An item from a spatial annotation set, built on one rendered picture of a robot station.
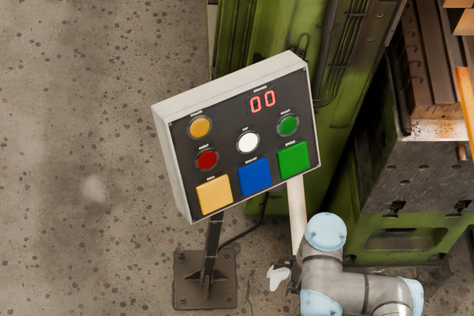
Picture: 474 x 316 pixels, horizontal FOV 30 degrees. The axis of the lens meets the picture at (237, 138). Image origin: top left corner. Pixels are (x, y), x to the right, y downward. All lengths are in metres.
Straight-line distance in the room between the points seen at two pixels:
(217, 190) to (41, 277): 1.15
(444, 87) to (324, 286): 0.77
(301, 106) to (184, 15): 1.56
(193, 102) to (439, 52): 0.71
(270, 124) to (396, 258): 1.16
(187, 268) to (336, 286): 1.37
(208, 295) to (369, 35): 1.14
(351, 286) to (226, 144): 0.46
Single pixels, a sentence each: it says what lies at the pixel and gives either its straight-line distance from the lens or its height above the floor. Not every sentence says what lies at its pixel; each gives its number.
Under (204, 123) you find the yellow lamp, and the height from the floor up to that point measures 1.17.
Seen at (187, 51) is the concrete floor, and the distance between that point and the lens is 3.35.
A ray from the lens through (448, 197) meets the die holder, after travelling 2.55.
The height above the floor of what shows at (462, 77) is 1.01.
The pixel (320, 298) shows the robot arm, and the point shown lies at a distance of 1.61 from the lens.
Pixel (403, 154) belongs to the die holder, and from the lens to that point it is 2.26.
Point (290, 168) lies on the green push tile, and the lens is 2.01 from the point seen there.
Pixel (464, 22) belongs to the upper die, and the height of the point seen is 1.32.
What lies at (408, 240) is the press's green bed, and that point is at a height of 0.16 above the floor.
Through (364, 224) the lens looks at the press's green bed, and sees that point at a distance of 2.66.
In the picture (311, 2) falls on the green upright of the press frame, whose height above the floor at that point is 1.20.
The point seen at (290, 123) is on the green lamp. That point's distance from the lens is 1.95.
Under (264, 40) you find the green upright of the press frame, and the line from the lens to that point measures 2.78.
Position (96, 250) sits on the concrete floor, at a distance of 2.98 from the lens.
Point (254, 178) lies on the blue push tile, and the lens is 1.97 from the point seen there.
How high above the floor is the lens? 2.77
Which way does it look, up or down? 61 degrees down
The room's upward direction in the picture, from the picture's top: 10 degrees clockwise
